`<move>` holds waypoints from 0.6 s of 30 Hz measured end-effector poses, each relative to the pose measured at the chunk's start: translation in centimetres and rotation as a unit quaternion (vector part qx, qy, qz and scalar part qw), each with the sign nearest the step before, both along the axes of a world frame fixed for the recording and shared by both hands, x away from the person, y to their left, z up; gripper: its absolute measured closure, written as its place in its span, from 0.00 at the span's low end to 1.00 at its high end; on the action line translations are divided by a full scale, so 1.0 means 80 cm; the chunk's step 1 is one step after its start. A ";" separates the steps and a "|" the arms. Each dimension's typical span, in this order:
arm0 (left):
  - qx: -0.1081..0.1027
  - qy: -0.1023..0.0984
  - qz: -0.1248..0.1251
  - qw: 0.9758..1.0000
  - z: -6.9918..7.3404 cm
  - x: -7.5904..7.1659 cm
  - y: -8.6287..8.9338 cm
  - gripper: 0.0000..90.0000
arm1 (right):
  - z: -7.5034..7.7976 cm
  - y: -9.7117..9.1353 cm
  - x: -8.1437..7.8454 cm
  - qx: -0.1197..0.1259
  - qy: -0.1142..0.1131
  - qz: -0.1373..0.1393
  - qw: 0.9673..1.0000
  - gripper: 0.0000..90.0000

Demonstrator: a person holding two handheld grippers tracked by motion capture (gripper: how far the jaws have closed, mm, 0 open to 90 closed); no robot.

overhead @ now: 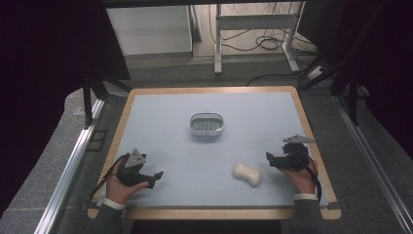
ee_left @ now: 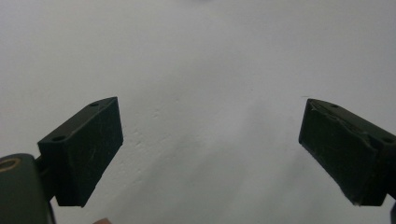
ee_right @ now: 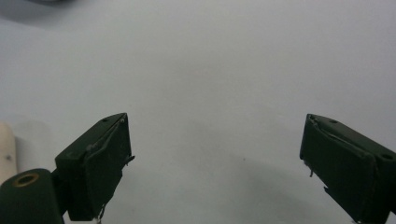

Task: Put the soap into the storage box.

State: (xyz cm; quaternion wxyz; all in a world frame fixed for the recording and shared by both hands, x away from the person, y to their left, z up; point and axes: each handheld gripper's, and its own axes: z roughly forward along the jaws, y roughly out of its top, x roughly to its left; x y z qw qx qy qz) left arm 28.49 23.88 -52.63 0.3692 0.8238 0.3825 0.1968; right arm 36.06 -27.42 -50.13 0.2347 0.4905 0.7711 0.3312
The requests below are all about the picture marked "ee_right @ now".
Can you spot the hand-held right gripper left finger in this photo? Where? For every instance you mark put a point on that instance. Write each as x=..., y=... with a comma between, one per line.
x=93, y=168

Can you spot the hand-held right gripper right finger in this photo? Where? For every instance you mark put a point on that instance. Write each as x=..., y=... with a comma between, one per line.
x=348, y=168

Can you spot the cream rounded object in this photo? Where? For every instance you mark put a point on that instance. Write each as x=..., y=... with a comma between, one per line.
x=6, y=152

